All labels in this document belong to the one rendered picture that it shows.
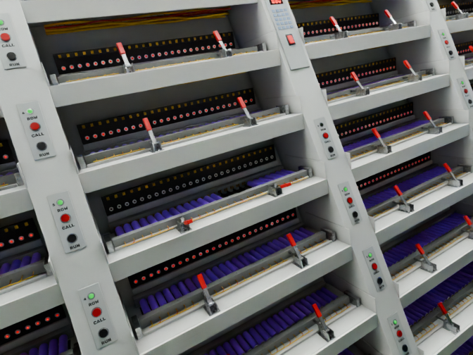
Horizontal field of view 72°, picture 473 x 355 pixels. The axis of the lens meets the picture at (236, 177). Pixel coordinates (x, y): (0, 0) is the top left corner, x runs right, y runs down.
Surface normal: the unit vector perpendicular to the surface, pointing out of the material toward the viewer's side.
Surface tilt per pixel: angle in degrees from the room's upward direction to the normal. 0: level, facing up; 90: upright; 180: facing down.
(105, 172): 110
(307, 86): 90
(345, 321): 20
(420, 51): 90
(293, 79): 90
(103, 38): 90
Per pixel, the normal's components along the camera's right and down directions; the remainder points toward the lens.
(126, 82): 0.46, 0.16
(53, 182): 0.36, -0.18
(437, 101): -0.87, 0.29
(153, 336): -0.19, -0.94
